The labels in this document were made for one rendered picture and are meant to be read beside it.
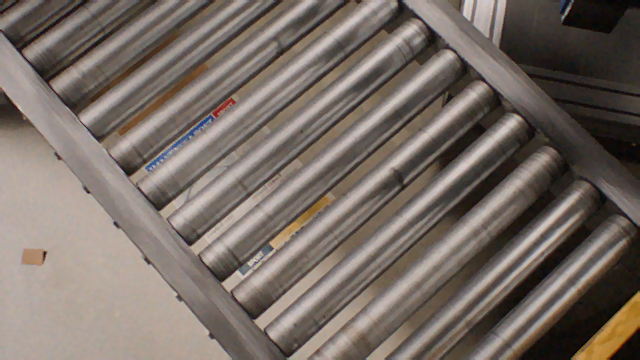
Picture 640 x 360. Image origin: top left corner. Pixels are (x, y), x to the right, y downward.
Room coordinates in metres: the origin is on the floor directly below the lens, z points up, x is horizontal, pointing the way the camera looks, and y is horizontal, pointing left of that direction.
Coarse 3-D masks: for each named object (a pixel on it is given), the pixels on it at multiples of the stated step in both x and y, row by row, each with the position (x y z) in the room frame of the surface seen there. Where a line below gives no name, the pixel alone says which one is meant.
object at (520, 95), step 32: (416, 0) 0.63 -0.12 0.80; (448, 32) 0.58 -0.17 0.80; (480, 32) 0.58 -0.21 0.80; (480, 64) 0.53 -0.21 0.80; (512, 64) 0.53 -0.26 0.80; (512, 96) 0.48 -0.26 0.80; (544, 96) 0.48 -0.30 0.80; (544, 128) 0.44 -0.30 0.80; (576, 128) 0.44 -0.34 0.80; (576, 160) 0.39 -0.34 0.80; (608, 160) 0.39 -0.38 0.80; (608, 192) 0.35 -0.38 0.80
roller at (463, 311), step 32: (576, 192) 0.35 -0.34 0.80; (544, 224) 0.30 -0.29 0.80; (576, 224) 0.31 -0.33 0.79; (512, 256) 0.26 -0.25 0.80; (544, 256) 0.26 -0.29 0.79; (480, 288) 0.22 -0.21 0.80; (512, 288) 0.22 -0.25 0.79; (448, 320) 0.17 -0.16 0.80; (480, 320) 0.18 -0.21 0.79; (416, 352) 0.13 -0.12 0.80; (448, 352) 0.14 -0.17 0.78
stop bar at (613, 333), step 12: (636, 300) 0.20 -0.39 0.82; (624, 312) 0.19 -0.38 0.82; (636, 312) 0.19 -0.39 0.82; (612, 324) 0.17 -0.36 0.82; (624, 324) 0.17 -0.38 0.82; (636, 324) 0.17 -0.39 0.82; (600, 336) 0.16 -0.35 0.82; (612, 336) 0.16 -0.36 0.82; (624, 336) 0.16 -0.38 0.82; (588, 348) 0.14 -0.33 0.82; (600, 348) 0.14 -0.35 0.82; (612, 348) 0.14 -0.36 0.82
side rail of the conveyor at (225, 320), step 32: (0, 32) 0.55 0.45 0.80; (0, 64) 0.50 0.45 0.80; (32, 96) 0.46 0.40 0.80; (64, 128) 0.41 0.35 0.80; (64, 160) 0.37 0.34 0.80; (96, 160) 0.37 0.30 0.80; (96, 192) 0.32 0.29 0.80; (128, 192) 0.33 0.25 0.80; (128, 224) 0.28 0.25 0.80; (160, 224) 0.28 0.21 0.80; (160, 256) 0.24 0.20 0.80; (192, 256) 0.24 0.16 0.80; (192, 288) 0.20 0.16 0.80; (224, 288) 0.20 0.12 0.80; (224, 320) 0.16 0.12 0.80; (256, 352) 0.13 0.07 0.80
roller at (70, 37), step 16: (96, 0) 0.61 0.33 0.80; (112, 0) 0.61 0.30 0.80; (128, 0) 0.61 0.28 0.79; (144, 0) 0.62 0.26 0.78; (80, 16) 0.58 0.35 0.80; (96, 16) 0.58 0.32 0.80; (112, 16) 0.59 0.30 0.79; (128, 16) 0.60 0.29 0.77; (48, 32) 0.56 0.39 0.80; (64, 32) 0.56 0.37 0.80; (80, 32) 0.56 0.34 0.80; (96, 32) 0.57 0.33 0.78; (32, 48) 0.53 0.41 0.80; (48, 48) 0.53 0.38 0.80; (64, 48) 0.53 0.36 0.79; (80, 48) 0.54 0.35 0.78; (32, 64) 0.51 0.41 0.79; (48, 64) 0.51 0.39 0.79
